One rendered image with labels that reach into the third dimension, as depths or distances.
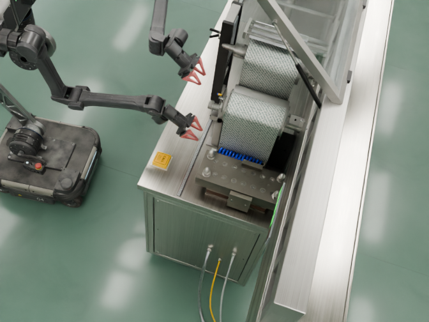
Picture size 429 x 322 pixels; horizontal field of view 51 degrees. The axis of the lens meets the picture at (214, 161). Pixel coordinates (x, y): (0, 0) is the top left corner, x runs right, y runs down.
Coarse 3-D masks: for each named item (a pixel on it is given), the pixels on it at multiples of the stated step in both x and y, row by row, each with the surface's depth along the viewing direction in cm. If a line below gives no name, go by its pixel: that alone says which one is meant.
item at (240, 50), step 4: (236, 44) 197; (240, 44) 197; (244, 44) 197; (236, 48) 196; (240, 48) 196; (244, 48) 196; (236, 52) 197; (240, 52) 196; (244, 52) 197; (236, 56) 199; (240, 56) 198; (244, 56) 197
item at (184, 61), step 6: (180, 54) 178; (186, 54) 180; (192, 54) 185; (174, 60) 181; (180, 60) 179; (186, 60) 180; (192, 60) 181; (180, 66) 183; (186, 66) 180; (180, 72) 181; (186, 72) 180
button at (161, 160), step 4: (160, 152) 215; (156, 156) 213; (160, 156) 213; (164, 156) 214; (168, 156) 214; (156, 160) 212; (160, 160) 212; (164, 160) 212; (168, 160) 213; (156, 164) 212; (160, 164) 211; (164, 164) 211; (164, 168) 212
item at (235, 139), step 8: (224, 128) 196; (232, 128) 194; (240, 128) 192; (224, 136) 200; (232, 136) 198; (240, 136) 196; (248, 136) 195; (256, 136) 193; (264, 136) 191; (224, 144) 205; (232, 144) 203; (240, 144) 201; (248, 144) 199; (256, 144) 198; (264, 144) 196; (272, 144) 194; (240, 152) 206; (248, 152) 204; (256, 152) 202; (264, 152) 200; (264, 160) 205
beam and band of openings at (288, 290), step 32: (352, 64) 156; (320, 96) 173; (320, 128) 138; (320, 160) 132; (320, 192) 126; (288, 224) 138; (320, 224) 120; (288, 256) 114; (288, 288) 110; (288, 320) 115
